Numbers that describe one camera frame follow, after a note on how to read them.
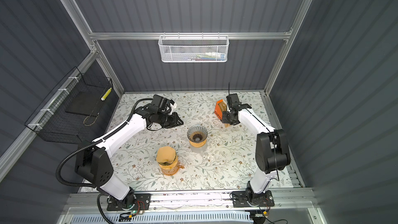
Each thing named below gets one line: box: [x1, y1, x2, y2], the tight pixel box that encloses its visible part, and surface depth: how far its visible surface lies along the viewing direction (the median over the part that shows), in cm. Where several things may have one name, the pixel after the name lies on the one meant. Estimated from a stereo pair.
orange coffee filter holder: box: [214, 99, 227, 120], surface depth 103 cm
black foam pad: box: [65, 91, 106, 117], surface depth 76 cm
